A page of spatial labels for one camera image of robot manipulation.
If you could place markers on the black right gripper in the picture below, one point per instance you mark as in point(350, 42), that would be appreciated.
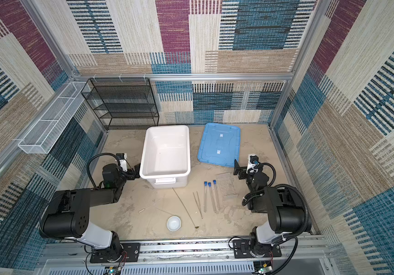
point(237, 168)

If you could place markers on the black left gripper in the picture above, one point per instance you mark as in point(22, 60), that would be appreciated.
point(134, 171)

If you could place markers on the blue capped test tube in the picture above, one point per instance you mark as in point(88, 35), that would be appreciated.
point(217, 203)
point(212, 197)
point(205, 197)

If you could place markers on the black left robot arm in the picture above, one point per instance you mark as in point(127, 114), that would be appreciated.
point(67, 215)

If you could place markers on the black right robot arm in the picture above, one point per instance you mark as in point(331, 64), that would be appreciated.
point(286, 209)

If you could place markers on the blue plastic bin lid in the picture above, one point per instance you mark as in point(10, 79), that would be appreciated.
point(220, 145)

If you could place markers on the white plastic storage bin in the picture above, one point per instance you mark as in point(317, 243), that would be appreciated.
point(166, 158)

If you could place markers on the small white ceramic dish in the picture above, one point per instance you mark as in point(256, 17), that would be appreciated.
point(174, 223)

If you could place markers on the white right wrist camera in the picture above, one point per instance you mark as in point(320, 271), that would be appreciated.
point(253, 162)

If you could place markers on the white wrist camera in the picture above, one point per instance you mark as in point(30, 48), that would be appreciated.
point(253, 162)
point(122, 157)

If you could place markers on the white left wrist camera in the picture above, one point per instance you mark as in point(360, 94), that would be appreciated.
point(122, 157)

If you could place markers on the black wire shelf rack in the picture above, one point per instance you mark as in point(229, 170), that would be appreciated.
point(122, 103)

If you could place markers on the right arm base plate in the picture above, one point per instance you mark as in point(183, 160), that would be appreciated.
point(243, 249)

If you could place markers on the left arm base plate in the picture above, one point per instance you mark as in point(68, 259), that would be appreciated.
point(125, 252)

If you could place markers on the white wire mesh basket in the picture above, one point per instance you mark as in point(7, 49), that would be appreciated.
point(43, 135)

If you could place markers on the aluminium front rail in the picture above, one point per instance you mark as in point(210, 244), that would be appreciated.
point(158, 250)

